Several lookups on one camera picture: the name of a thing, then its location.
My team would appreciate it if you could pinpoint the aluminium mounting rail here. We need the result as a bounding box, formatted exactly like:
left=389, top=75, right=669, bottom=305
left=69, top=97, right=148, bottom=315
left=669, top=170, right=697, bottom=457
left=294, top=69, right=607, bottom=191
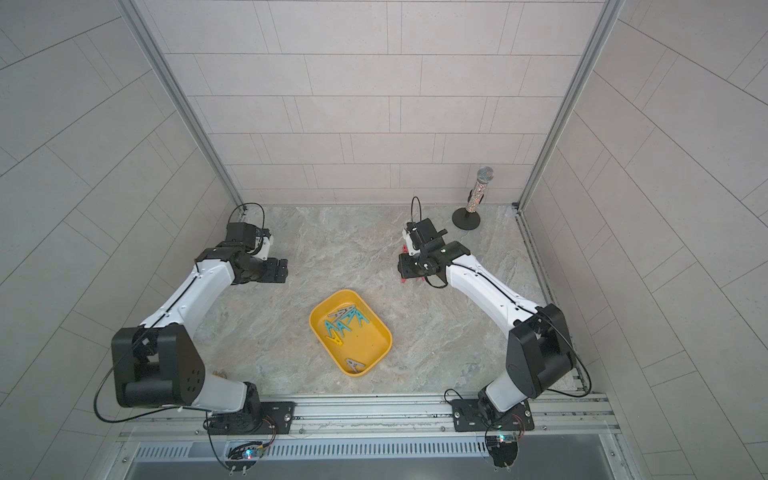
left=116, top=392, right=619, bottom=442

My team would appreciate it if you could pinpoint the teal clothespin in box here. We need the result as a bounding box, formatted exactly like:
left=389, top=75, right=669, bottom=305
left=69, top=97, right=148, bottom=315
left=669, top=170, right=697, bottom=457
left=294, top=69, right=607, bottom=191
left=324, top=321, right=340, bottom=337

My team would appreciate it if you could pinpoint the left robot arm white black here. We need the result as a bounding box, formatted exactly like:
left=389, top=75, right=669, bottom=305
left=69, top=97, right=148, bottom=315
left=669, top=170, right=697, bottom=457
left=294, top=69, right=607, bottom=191
left=111, top=222, right=288, bottom=416

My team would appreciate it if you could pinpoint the yellow plastic storage box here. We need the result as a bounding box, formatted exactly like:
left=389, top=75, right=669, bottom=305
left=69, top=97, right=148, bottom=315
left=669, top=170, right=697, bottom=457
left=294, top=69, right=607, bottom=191
left=308, top=289, right=393, bottom=377

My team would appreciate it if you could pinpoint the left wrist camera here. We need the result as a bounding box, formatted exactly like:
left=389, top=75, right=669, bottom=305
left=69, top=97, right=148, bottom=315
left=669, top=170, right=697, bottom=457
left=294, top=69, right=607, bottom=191
left=252, top=229, right=272, bottom=260

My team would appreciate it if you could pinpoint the yellow clothespin in box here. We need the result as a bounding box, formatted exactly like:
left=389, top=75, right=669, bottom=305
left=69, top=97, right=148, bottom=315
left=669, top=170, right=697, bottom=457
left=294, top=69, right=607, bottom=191
left=327, top=331, right=344, bottom=347

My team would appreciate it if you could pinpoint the teal clothespin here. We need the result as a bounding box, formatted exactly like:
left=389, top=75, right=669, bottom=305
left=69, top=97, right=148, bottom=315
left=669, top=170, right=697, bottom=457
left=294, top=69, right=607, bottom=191
left=350, top=309, right=370, bottom=326
left=324, top=321, right=340, bottom=337

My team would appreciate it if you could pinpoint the left green circuit board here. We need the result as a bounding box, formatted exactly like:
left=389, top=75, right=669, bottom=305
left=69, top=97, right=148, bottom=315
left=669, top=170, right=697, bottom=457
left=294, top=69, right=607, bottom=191
left=225, top=441, right=270, bottom=476

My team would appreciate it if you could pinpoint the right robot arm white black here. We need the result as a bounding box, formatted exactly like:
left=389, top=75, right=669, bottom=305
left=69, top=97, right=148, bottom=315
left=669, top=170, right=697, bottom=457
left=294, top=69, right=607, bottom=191
left=398, top=219, right=578, bottom=422

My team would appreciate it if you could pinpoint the glitter microphone on black stand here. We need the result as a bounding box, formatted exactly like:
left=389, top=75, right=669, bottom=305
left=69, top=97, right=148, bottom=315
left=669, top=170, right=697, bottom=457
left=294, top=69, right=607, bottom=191
left=452, top=166, right=494, bottom=231

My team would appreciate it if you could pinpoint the grey clothespin in box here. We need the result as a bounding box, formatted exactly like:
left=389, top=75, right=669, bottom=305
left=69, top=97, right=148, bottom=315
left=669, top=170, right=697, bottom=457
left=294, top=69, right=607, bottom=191
left=345, top=358, right=366, bottom=373

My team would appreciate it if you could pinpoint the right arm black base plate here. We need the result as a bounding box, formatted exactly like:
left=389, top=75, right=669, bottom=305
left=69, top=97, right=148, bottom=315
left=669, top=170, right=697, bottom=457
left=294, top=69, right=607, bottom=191
left=448, top=397, right=535, bottom=433

